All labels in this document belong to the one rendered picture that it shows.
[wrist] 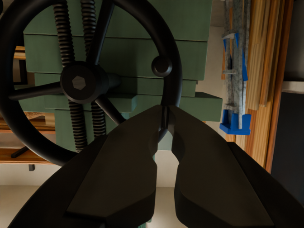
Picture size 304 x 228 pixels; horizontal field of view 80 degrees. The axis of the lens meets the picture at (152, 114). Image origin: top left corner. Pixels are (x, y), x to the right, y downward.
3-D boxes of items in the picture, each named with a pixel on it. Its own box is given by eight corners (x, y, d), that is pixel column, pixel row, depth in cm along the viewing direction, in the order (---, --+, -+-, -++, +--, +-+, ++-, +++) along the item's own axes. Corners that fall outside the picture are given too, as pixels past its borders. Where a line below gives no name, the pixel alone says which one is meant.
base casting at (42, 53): (210, 41, 42) (206, 81, 44) (181, 62, 99) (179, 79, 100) (21, 33, 43) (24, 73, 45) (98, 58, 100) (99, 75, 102)
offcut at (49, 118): (59, 112, 48) (60, 127, 49) (67, 110, 51) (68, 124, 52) (44, 111, 49) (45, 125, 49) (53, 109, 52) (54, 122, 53)
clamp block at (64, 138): (123, 112, 37) (123, 154, 38) (133, 103, 50) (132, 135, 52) (51, 109, 37) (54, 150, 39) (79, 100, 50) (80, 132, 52)
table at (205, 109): (242, 103, 35) (237, 133, 36) (204, 92, 65) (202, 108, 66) (-61, 88, 37) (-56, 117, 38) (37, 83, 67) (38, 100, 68)
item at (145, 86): (196, 80, 44) (194, 97, 45) (184, 79, 65) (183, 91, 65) (33, 72, 45) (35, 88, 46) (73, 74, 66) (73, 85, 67)
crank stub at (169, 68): (152, 79, 20) (148, 56, 20) (154, 78, 26) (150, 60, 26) (174, 75, 20) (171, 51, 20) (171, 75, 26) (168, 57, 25)
